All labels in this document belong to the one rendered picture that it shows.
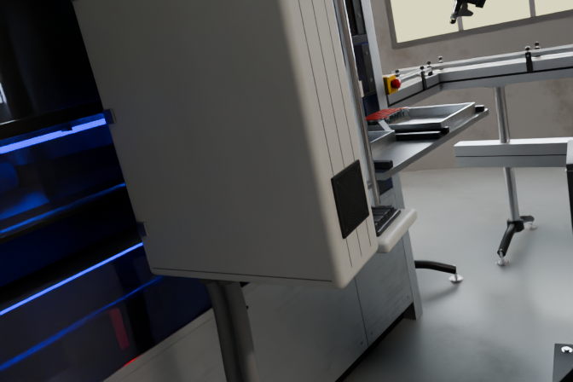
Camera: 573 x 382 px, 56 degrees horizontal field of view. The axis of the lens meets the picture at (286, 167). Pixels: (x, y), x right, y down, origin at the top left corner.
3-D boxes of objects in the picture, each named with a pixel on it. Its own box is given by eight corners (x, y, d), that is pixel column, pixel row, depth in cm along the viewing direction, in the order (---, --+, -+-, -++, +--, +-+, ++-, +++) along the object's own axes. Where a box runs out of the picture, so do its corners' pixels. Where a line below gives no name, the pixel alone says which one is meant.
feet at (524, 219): (492, 264, 261) (488, 238, 258) (525, 225, 297) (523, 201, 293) (508, 267, 256) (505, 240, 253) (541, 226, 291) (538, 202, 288)
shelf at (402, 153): (252, 178, 168) (251, 172, 168) (371, 122, 218) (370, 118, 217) (385, 180, 136) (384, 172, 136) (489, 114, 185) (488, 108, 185)
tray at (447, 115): (351, 136, 188) (350, 127, 187) (389, 118, 206) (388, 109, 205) (442, 132, 165) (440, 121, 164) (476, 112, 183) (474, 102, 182)
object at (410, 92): (371, 126, 220) (364, 88, 216) (340, 128, 230) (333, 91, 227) (443, 91, 268) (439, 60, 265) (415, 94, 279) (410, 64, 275)
